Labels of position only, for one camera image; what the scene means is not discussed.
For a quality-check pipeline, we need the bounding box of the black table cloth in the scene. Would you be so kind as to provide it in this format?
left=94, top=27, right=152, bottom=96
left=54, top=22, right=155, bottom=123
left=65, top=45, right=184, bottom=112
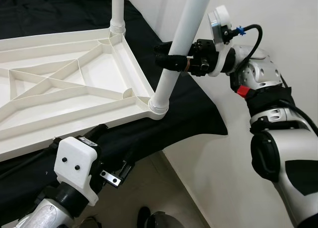
left=0, top=0, right=228, bottom=224

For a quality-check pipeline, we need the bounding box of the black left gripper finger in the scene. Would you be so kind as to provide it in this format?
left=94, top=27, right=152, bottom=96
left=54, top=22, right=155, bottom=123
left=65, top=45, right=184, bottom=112
left=82, top=124, right=109, bottom=145
left=121, top=148, right=142, bottom=175

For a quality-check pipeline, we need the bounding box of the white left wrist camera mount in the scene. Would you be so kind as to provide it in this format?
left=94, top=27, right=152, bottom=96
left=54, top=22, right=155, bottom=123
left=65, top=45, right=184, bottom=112
left=54, top=137, right=103, bottom=207

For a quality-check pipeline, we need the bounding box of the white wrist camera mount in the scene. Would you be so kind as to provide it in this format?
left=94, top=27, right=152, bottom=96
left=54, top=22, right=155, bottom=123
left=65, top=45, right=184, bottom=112
left=54, top=137, right=103, bottom=207
left=208, top=5, right=237, bottom=78

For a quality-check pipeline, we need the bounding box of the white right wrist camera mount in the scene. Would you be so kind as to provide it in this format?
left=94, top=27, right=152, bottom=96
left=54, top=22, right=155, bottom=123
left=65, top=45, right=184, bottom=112
left=208, top=5, right=237, bottom=78

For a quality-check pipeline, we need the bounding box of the white plastic table top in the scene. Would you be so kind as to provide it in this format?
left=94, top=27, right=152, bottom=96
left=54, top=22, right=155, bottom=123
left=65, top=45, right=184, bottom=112
left=0, top=28, right=167, bottom=162

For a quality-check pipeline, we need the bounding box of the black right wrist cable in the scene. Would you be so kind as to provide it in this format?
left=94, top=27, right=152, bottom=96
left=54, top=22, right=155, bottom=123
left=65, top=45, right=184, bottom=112
left=230, top=24, right=263, bottom=65

